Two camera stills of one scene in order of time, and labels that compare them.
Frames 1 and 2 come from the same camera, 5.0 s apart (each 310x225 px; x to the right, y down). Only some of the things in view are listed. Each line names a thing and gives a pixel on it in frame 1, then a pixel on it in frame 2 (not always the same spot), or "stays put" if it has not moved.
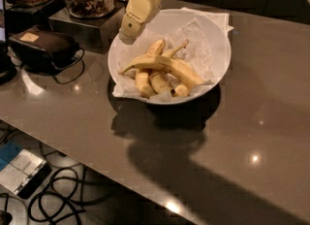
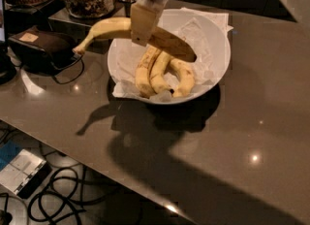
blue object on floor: (8, 151) stays put
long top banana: (165, 62) → (157, 39)
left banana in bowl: (143, 78) stays put
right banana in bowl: (183, 89) stays put
